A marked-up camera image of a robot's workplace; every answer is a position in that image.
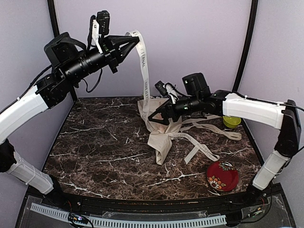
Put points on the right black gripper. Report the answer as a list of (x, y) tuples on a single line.
[(164, 109)]

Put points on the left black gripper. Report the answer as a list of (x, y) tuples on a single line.
[(120, 52)]

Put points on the beige wrapping paper sheet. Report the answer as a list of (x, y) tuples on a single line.
[(160, 135)]

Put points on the white printed ribbon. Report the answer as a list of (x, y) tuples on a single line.
[(187, 124)]

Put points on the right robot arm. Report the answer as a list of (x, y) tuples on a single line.
[(273, 122)]

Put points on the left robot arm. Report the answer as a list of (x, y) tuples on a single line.
[(25, 117)]

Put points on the yellow-green cup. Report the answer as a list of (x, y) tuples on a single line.
[(231, 122)]

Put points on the red floral plate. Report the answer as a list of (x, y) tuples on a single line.
[(222, 176)]

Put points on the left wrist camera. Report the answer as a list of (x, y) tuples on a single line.
[(99, 28)]

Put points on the left black frame post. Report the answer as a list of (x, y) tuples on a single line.
[(56, 32)]

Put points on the white slotted cable duct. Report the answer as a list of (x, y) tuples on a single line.
[(126, 220)]

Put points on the black front table rail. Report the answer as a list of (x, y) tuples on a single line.
[(224, 204)]

